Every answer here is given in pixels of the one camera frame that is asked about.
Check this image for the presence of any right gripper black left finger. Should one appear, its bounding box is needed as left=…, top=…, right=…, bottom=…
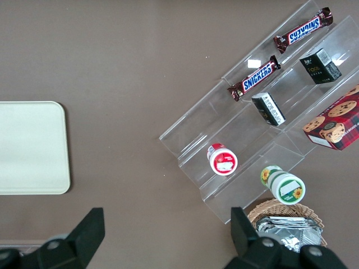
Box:
left=21, top=207, right=106, bottom=269

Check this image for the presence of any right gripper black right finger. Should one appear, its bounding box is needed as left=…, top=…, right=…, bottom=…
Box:
left=221, top=207, right=284, bottom=269

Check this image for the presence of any light tan wicker basket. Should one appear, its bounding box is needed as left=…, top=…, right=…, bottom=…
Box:
left=247, top=198, right=328, bottom=250

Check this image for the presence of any beige rectangular tray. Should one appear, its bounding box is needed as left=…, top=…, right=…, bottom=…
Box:
left=0, top=100, right=71, bottom=196

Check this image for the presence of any aluminium foil container stack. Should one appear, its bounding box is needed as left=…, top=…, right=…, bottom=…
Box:
left=254, top=216, right=324, bottom=254

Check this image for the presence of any green lidded yogurt cup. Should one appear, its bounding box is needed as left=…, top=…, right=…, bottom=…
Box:
left=259, top=165, right=307, bottom=205

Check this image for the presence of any red lidded yogurt cup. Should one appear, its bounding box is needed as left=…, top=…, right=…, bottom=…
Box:
left=206, top=143, right=239, bottom=177

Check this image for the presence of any clear acrylic stepped stand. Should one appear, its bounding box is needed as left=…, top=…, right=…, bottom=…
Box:
left=159, top=0, right=359, bottom=225

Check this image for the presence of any small black carton box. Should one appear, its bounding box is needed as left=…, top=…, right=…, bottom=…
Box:
left=251, top=92, right=287, bottom=127
left=299, top=48, right=343, bottom=85

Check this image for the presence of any red plaid cookie box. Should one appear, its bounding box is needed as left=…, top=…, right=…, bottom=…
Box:
left=302, top=84, right=359, bottom=151

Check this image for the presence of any brown Snickers bar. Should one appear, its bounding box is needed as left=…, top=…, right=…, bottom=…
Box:
left=273, top=7, right=334, bottom=54
left=227, top=55, right=282, bottom=102

